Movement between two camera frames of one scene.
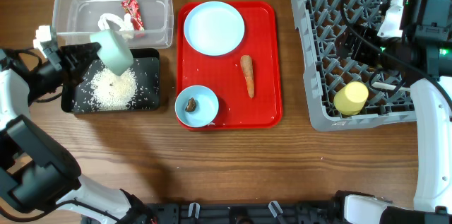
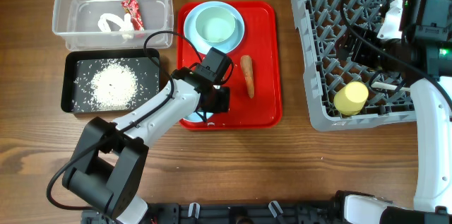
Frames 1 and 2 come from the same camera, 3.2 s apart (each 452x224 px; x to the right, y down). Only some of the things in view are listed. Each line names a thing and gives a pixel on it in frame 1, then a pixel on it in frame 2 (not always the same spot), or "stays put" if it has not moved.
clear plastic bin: [137, 5] stays put
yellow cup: [350, 98] stays put
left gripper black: [69, 53] → [224, 104]
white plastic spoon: [388, 87] stays put
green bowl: [113, 51] → [215, 24]
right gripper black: [361, 51] stays put
